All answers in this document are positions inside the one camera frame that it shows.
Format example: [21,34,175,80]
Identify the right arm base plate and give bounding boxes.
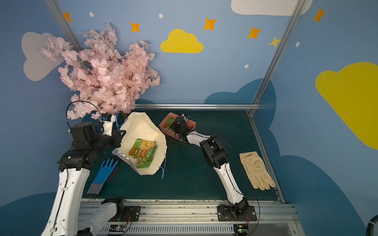
[217,204,258,222]

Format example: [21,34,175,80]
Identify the pink cherry blossom tree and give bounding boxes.
[40,23,160,120]

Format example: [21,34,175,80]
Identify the horizontal aluminium frame bar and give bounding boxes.
[135,104,259,110]

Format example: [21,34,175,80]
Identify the green soup packet yellow corn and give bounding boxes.
[129,139,157,158]

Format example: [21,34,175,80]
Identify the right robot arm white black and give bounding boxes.
[168,116,249,218]

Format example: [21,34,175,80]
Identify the beige glove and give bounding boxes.
[239,151,276,191]

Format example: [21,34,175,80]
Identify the green soup packet red label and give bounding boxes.
[163,117,175,129]

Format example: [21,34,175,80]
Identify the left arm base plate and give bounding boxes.
[116,206,141,222]

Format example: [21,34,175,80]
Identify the pink plastic tray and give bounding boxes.
[159,113,196,140]

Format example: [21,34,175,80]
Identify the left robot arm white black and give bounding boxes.
[42,123,126,236]

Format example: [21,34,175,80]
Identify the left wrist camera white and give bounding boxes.
[101,114,116,136]

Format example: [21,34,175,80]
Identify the cream checkered paper bag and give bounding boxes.
[112,112,167,176]

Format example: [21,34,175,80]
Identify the blue glove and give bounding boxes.
[86,159,118,196]

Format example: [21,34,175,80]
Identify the aluminium rail base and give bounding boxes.
[78,199,304,236]

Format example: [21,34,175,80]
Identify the green packet mushroom soup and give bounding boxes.
[135,146,158,169]

